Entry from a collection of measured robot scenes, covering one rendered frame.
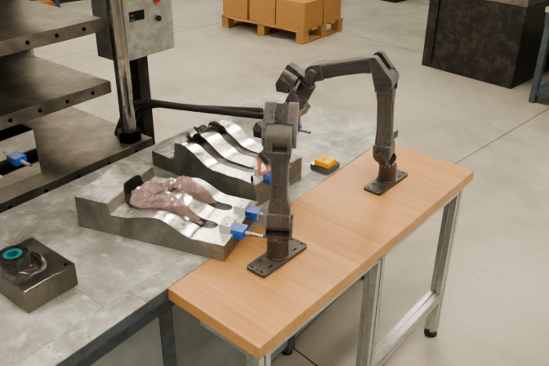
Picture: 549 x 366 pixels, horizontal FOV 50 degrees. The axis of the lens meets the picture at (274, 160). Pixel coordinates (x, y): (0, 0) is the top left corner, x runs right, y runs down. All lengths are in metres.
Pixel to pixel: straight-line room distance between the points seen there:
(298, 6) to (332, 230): 4.90
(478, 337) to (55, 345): 1.84
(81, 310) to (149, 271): 0.22
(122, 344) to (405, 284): 1.65
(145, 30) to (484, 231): 2.10
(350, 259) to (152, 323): 0.59
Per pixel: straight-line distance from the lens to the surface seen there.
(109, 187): 1.93
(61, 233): 1.95
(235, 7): 7.18
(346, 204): 2.02
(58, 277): 1.68
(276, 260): 1.71
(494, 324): 2.90
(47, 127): 2.76
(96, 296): 1.67
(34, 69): 2.70
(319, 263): 1.74
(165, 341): 1.85
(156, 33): 2.66
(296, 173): 2.11
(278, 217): 1.66
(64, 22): 2.36
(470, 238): 3.42
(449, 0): 5.89
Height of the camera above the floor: 1.84
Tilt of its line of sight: 27 degrees down
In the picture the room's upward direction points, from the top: 1 degrees clockwise
